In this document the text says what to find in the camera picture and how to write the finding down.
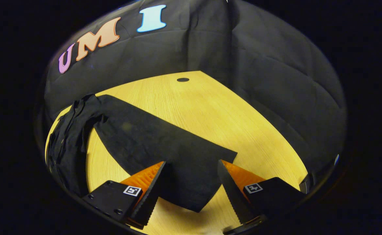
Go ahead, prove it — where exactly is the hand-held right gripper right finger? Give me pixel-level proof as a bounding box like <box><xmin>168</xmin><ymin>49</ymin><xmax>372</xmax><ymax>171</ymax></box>
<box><xmin>217</xmin><ymin>159</ymin><xmax>308</xmax><ymax>234</ymax></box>

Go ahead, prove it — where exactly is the black backdrop cloth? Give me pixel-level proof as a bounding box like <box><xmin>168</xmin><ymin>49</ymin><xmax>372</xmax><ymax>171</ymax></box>
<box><xmin>36</xmin><ymin>0</ymin><xmax>347</xmax><ymax>183</ymax></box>

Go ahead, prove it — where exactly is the black button jacket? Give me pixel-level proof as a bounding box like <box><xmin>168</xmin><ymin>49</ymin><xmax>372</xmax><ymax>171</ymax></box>
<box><xmin>46</xmin><ymin>94</ymin><xmax>238</xmax><ymax>212</ymax></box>

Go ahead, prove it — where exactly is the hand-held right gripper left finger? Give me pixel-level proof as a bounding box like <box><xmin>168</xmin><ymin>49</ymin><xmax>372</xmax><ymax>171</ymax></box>
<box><xmin>82</xmin><ymin>161</ymin><xmax>167</xmax><ymax>230</ymax></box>

